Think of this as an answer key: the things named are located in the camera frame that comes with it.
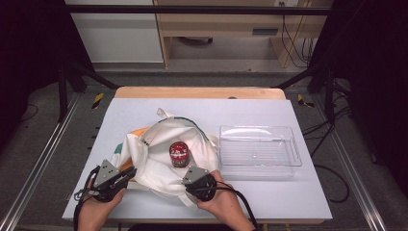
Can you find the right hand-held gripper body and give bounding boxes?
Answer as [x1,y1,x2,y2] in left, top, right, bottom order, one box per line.
[181,165,218,203]

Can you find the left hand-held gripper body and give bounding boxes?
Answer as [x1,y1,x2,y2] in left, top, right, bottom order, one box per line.
[74,159,127,203]

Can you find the white printed tote bag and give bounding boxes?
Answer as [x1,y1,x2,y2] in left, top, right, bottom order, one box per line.
[109,107,222,208]

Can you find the red-lidded can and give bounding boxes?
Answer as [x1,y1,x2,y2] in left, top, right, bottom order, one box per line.
[168,141,191,168]

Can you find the clear plastic tray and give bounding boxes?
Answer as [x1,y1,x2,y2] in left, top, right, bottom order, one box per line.
[218,124,303,179]

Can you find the person's left hand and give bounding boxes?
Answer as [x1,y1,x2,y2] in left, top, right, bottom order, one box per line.
[77,187,127,226]

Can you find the person's right hand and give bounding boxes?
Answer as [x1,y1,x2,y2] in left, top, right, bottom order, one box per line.
[196,169,248,223]

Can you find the black metal stand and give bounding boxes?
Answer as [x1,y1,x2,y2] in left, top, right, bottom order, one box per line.
[274,60,339,125]
[57,60,120,123]

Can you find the white cabinet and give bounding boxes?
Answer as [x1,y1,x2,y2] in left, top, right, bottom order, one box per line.
[64,0,165,64]

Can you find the black curtain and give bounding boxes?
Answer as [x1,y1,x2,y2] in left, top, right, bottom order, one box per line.
[309,0,408,196]
[0,0,96,148]

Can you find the wooden desk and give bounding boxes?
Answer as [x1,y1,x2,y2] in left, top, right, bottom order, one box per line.
[152,0,335,69]

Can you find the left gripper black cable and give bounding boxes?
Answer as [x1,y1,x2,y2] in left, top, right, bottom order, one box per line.
[72,166,101,231]

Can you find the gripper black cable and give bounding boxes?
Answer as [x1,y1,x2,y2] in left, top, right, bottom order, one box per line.
[72,166,101,231]
[205,180,260,231]

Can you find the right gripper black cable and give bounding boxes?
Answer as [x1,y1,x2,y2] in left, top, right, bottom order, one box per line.
[205,180,260,231]

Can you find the aluminium floor rail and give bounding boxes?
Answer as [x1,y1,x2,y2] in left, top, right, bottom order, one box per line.
[311,93,388,231]
[0,91,82,231]

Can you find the thin black floor cable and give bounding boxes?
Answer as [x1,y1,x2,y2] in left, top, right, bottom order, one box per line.
[16,103,39,123]

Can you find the yellow-handled tool right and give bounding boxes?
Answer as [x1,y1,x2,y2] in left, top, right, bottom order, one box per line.
[296,93,316,109]

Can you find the hanging black cables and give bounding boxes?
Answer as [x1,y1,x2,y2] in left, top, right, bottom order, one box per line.
[279,1,318,69]

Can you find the black horizontal frame bar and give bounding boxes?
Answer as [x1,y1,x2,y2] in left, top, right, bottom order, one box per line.
[64,4,333,16]

